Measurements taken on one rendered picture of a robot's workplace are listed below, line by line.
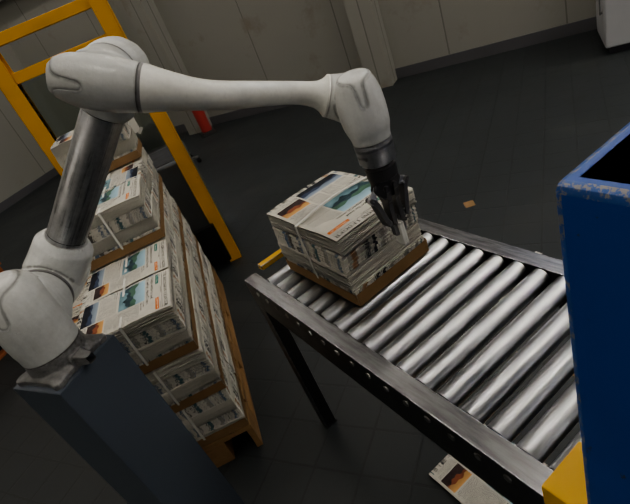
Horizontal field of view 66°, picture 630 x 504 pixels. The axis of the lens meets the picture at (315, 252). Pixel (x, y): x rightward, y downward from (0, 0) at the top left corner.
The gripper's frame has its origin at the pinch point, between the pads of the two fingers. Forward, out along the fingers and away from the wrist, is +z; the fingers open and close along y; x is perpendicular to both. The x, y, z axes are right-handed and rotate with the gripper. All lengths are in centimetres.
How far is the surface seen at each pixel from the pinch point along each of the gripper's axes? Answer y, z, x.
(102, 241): 57, 5, -131
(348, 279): 14.5, 8.6, -8.7
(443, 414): 26.2, 19.1, 32.3
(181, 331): 54, 29, -70
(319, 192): -1.2, -3.9, -36.3
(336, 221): 7.9, -4.3, -15.6
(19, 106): 50, -50, -247
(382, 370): 26.0, 19.1, 13.2
